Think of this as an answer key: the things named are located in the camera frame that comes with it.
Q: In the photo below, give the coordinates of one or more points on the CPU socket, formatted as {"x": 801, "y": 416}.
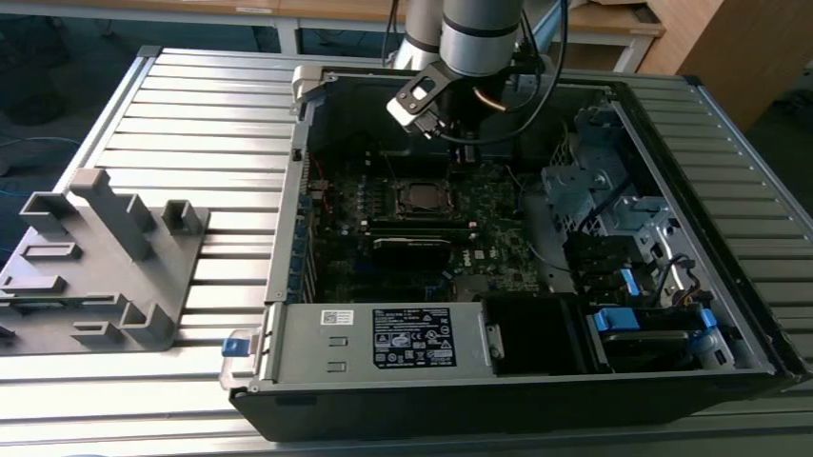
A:
{"x": 431, "y": 218}

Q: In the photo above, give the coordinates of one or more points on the RAM slot with white latches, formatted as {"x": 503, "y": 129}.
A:
{"x": 412, "y": 233}
{"x": 412, "y": 224}

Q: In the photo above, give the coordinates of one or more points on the silver drive cage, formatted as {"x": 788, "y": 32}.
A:
{"x": 571, "y": 183}

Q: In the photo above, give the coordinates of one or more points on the grey case latch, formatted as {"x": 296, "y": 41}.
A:
{"x": 306, "y": 81}

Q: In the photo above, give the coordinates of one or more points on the silver port block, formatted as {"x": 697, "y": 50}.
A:
{"x": 319, "y": 187}

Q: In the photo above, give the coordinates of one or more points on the green motherboard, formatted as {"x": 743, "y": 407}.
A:
{"x": 502, "y": 238}

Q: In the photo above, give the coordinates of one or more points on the black graphics card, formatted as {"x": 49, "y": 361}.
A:
{"x": 412, "y": 254}

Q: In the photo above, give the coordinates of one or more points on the chipset heatsink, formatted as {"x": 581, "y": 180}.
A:
{"x": 472, "y": 284}

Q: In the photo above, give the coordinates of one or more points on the wooden cabinet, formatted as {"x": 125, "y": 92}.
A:
{"x": 730, "y": 47}

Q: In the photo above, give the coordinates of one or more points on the blue disk carrier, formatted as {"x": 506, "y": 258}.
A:
{"x": 627, "y": 282}
{"x": 613, "y": 320}

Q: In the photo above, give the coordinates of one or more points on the silver power supply unit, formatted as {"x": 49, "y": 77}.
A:
{"x": 304, "y": 347}

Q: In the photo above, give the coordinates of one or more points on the black hard disk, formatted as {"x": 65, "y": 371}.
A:
{"x": 641, "y": 352}

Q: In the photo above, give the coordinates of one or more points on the blue release tab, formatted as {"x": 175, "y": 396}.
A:
{"x": 236, "y": 347}

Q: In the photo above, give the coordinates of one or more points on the grey parts rack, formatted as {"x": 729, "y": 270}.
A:
{"x": 127, "y": 285}

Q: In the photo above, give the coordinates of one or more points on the black PC case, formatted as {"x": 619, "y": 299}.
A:
{"x": 444, "y": 414}

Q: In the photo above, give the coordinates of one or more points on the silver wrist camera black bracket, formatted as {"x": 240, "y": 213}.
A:
{"x": 412, "y": 114}

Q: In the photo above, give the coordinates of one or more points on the wooden desk white frame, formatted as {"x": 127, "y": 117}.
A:
{"x": 127, "y": 4}
{"x": 610, "y": 21}

